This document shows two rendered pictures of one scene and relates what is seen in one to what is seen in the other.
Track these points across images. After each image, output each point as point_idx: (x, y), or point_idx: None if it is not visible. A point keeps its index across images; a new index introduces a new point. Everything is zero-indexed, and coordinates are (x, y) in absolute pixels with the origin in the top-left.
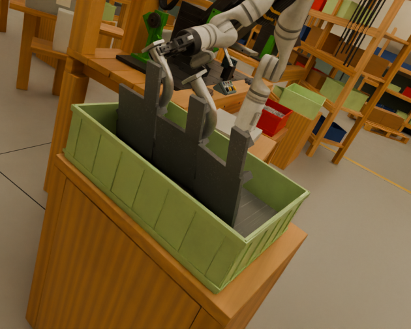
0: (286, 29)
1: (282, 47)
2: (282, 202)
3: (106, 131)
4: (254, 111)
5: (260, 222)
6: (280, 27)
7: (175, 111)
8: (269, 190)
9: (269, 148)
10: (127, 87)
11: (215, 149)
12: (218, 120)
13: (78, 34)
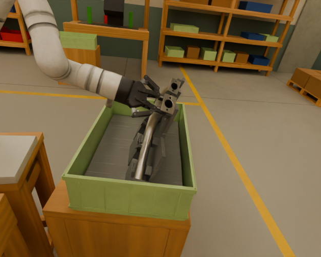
0: (5, 19)
1: None
2: (110, 111)
3: (191, 156)
4: None
5: (132, 119)
6: None
7: (73, 168)
8: (108, 115)
9: None
10: (163, 150)
11: (94, 139)
12: None
13: None
